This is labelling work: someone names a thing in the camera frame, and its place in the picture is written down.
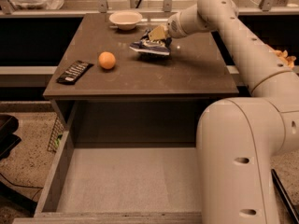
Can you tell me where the open grey top drawer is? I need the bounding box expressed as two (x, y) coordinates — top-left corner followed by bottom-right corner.
(12, 101), (206, 224)

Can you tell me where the white bowl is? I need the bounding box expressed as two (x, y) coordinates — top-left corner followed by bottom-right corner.
(109, 10), (142, 31)

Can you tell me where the blue chip bag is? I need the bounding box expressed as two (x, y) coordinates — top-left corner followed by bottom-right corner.
(129, 29), (172, 56)

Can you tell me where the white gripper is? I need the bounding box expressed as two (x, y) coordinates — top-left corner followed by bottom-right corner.
(149, 13), (187, 41)

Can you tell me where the black chair base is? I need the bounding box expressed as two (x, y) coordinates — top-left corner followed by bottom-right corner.
(0, 114), (39, 215)

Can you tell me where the yellow cloth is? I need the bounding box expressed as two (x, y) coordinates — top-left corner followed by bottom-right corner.
(273, 49), (296, 69)

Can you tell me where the wire mesh basket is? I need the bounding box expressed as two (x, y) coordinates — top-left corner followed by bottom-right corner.
(47, 118), (64, 153)

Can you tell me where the black rod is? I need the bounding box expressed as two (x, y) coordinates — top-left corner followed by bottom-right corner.
(271, 169), (299, 224)

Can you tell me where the black snack bar wrapper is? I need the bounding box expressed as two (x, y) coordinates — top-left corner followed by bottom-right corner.
(56, 61), (93, 85)

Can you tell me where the orange fruit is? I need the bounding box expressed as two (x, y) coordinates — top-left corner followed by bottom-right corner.
(98, 51), (116, 70)

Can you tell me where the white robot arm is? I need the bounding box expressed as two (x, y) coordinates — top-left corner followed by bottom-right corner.
(164, 0), (299, 224)

